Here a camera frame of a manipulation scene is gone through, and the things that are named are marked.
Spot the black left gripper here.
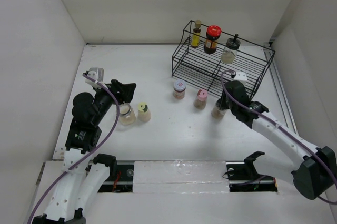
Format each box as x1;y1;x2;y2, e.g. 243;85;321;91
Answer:
92;78;135;124

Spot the black flip lid shaker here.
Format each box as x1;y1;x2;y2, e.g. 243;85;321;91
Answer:
211;99;228;119

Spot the clear glass jar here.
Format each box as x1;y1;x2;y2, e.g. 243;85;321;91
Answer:
116;103;136;126

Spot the yellow lid spice shaker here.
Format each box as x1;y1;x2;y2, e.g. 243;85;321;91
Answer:
137;102;151;122

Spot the pink lid spice shaker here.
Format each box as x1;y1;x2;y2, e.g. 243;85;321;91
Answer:
193;89;208;110

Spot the black lid spice shaker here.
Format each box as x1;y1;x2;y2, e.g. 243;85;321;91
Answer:
221;34;241;64

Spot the white lid sauce jar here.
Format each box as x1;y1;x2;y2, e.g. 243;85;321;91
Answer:
173;79;186;99

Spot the red lid sauce jar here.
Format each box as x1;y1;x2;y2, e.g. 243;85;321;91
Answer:
204;25;222;54

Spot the yellow oil bottle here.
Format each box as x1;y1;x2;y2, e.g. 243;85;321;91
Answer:
191;20;202;48

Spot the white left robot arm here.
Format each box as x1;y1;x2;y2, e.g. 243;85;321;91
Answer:
27;76;136;223

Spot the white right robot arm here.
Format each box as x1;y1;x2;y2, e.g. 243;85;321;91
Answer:
220;80;336;200

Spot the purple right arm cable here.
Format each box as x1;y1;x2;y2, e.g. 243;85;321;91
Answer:
220;69;337;205

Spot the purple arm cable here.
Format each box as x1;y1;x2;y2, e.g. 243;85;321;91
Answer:
26;73;121;224
220;69;337;205

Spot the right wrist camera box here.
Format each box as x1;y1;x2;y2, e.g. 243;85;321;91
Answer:
231;71;247;85

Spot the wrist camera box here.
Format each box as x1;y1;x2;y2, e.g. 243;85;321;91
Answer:
231;71;247;85
84;67;104;88

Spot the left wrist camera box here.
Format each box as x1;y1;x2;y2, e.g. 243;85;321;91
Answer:
84;67;104;88

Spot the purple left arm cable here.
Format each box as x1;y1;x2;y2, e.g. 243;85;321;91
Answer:
26;73;121;224

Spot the black wire rack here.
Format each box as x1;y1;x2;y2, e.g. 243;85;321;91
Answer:
171;20;275;99

